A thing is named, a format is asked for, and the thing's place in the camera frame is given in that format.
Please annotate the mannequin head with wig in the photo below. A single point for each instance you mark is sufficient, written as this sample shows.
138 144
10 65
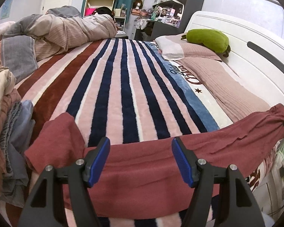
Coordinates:
138 4

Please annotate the pile of folded clothes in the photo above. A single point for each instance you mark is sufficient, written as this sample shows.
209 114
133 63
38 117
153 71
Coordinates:
16 126

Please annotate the green plush toy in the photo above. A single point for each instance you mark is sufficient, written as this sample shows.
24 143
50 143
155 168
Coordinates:
212 39

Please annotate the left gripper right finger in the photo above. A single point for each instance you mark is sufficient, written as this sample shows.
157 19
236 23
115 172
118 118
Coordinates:
236 204

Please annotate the small blue wall poster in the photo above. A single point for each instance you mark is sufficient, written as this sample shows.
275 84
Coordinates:
6 9

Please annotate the dark tall bookshelf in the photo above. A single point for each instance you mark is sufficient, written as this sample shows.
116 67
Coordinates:
189 7

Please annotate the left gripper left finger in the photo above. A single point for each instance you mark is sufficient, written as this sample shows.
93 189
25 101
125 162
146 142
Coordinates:
45 205

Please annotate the white bed headboard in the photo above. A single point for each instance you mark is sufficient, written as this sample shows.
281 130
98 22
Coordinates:
257 57

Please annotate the white rolling cart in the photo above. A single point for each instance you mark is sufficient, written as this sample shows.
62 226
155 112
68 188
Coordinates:
120 15

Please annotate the near pink ribbed pillow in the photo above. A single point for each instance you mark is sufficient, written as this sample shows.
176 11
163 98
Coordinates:
236 101

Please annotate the cluttered dark desk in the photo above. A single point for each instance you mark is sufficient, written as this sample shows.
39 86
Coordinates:
143 24

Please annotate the far pink white pillow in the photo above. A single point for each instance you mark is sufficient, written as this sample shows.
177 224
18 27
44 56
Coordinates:
172 48

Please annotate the striped plush bed blanket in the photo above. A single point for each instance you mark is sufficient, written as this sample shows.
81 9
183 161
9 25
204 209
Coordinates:
124 90

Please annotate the black white plush toy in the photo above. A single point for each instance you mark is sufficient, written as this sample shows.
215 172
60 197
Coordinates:
103 10

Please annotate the grey pink rumpled duvet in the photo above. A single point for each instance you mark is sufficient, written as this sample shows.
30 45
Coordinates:
36 37

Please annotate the maroon red pants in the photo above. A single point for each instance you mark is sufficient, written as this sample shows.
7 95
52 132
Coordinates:
141 180

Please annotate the yellow white shelf cabinet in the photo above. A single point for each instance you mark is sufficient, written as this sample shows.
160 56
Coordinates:
91 5

